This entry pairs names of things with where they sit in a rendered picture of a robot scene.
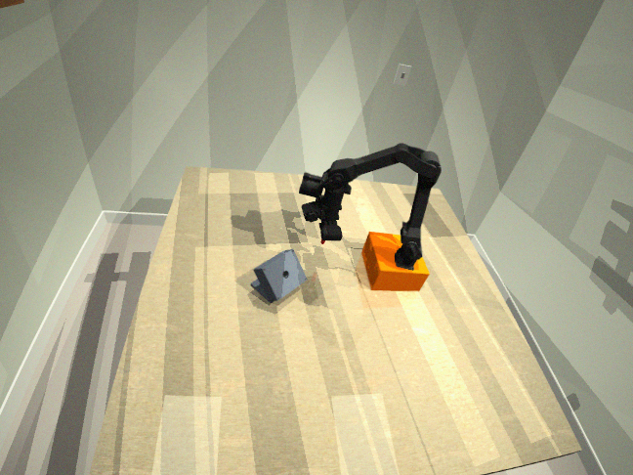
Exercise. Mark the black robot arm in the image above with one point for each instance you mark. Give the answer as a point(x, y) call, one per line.
point(343, 171)

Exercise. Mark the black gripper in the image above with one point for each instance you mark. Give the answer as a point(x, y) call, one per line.
point(329, 228)

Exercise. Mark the grey sloped panel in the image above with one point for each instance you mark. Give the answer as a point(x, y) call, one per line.
point(279, 275)

